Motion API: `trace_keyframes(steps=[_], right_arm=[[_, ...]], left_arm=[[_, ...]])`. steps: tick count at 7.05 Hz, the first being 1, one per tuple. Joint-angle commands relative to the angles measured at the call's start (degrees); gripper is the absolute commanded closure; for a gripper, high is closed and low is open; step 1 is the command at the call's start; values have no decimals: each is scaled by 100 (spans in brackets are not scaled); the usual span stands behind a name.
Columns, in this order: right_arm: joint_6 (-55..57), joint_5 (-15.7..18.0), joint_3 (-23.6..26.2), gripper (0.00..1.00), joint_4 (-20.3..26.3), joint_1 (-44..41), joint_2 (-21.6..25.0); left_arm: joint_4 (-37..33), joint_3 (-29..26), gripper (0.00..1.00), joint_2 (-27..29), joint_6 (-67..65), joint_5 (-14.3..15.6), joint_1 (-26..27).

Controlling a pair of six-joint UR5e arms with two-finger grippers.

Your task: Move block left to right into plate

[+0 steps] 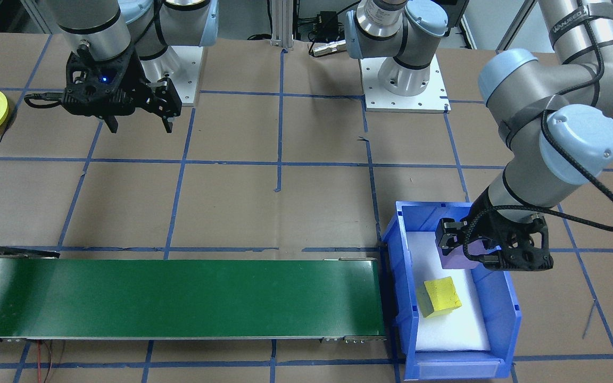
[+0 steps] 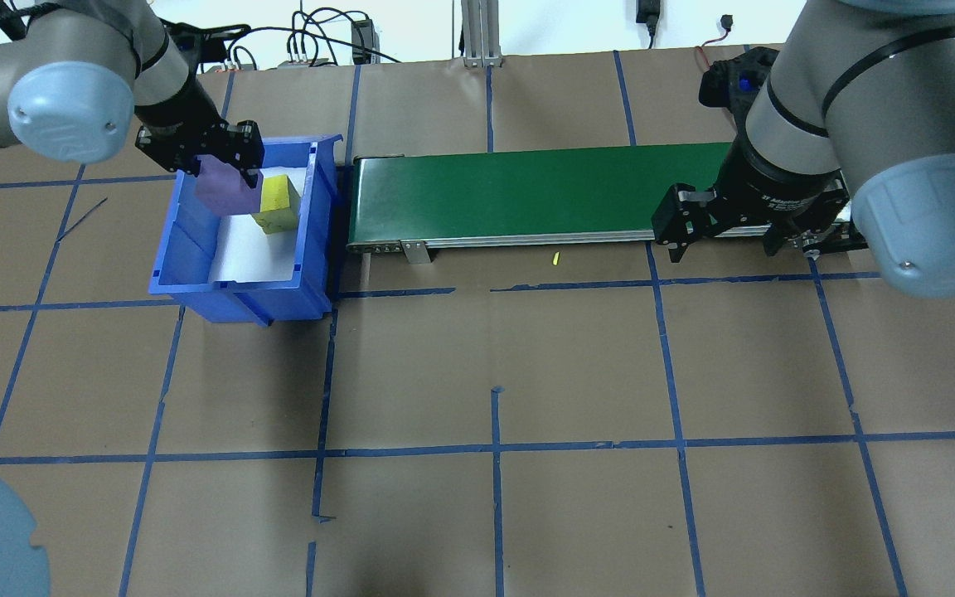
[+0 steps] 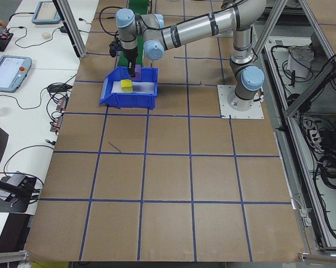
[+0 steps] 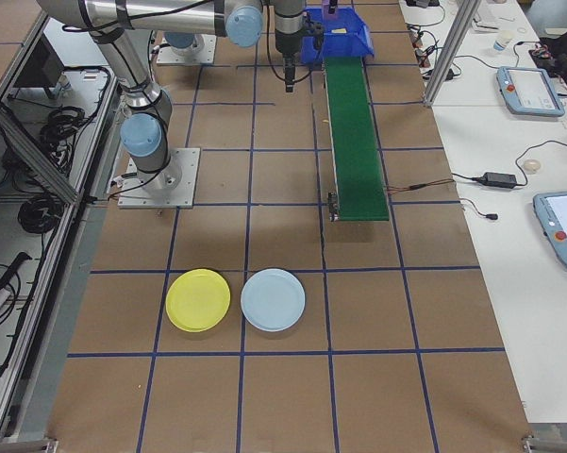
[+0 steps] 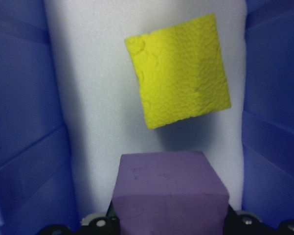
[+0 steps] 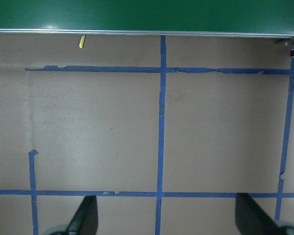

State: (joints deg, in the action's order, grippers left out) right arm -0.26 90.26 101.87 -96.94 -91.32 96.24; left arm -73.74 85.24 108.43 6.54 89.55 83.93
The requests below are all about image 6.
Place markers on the small yellow foam scrap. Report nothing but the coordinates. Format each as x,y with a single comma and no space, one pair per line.
82,41

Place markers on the green conveyor belt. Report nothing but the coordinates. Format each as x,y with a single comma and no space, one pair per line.
146,14

